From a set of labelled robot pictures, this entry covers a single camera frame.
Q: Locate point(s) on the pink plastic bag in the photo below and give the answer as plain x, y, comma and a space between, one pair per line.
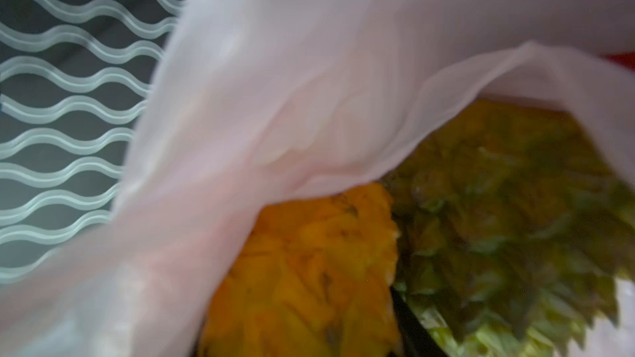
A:
258, 102

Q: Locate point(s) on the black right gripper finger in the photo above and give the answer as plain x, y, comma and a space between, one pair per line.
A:
416, 341

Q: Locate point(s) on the yellow pineapple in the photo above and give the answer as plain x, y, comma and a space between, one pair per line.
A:
505, 233

